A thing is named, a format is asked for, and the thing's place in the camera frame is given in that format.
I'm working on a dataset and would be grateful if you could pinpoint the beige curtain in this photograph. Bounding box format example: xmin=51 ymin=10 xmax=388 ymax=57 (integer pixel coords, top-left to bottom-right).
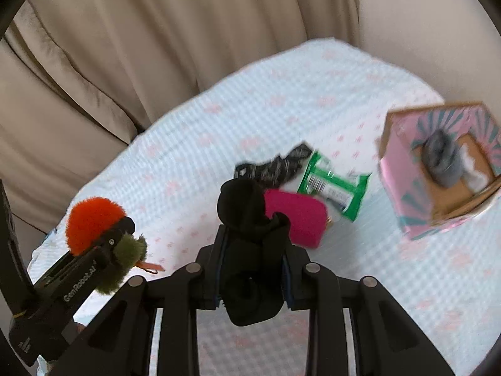
xmin=0 ymin=0 xmax=361 ymax=236

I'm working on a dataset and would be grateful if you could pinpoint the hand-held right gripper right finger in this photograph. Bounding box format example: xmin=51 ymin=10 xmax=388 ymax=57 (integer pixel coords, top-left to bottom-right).
xmin=281 ymin=239 xmax=455 ymax=376

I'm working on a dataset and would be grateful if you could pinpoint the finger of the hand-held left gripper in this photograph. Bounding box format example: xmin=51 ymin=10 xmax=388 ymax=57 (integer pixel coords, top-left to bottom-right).
xmin=92 ymin=217 xmax=136 ymax=260

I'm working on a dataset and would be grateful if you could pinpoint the black sock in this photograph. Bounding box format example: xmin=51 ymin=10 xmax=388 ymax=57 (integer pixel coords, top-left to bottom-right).
xmin=217 ymin=179 xmax=291 ymax=326

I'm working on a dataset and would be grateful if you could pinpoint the grey sock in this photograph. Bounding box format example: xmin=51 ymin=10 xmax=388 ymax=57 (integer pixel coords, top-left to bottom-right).
xmin=420 ymin=129 xmax=463 ymax=187

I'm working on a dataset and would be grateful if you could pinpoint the white sock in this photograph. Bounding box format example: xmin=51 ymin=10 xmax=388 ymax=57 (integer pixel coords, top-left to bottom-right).
xmin=460 ymin=145 xmax=492 ymax=193

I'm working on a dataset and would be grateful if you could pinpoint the green wet wipes packet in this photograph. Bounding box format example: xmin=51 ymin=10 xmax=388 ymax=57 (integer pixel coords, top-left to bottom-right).
xmin=296 ymin=150 xmax=372 ymax=222

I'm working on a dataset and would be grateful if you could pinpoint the magenta pouch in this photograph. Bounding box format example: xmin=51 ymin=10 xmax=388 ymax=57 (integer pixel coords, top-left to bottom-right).
xmin=263 ymin=189 xmax=330 ymax=250

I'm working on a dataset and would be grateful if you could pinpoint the pink cardboard box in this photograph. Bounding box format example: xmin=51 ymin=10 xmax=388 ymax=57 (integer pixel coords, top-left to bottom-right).
xmin=377 ymin=102 xmax=501 ymax=242

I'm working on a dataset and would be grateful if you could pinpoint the orange and green plush toy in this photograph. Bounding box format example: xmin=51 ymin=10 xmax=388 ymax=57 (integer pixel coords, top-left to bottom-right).
xmin=65 ymin=196 xmax=166 ymax=295

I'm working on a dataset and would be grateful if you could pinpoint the black patterned cloth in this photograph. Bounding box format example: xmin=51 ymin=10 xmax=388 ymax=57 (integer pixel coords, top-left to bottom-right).
xmin=234 ymin=144 xmax=314 ymax=189

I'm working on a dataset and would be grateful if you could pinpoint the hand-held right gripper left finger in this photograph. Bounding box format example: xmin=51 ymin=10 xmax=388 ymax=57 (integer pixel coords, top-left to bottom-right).
xmin=48 ymin=225 xmax=231 ymax=376

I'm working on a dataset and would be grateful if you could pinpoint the white patterned bedsheet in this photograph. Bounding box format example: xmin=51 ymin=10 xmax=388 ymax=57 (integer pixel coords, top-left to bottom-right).
xmin=27 ymin=38 xmax=501 ymax=376

